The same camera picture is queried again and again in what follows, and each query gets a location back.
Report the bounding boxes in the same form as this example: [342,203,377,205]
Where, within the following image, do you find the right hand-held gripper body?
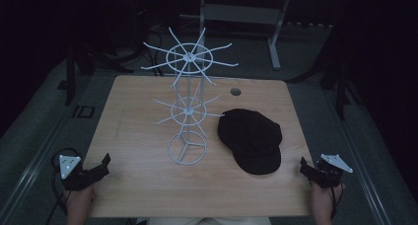
[313,153,355,189]

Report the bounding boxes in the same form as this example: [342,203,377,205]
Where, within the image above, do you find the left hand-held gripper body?
[58,154,104,191]

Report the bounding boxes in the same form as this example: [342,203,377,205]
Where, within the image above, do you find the black cap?
[216,108,284,176]

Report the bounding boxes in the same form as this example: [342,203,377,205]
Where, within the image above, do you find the white wire display rack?
[140,27,240,167]

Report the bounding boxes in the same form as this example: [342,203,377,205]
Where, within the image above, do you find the person's right hand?
[311,182,346,216]

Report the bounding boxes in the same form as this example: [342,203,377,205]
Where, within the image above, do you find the person's left hand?
[65,187,97,216]

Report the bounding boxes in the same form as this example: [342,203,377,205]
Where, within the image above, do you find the dark metal stand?
[319,58,363,121]
[57,45,87,107]

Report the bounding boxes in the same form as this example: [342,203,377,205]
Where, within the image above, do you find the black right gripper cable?
[329,184,345,220]

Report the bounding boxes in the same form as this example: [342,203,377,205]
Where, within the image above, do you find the black rectangular floor bracket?
[71,105,96,119]

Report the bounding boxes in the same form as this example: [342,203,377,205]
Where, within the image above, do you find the black floor cables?
[88,29,167,78]

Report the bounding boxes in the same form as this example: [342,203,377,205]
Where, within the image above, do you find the white metal desk frame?
[179,0,293,71]

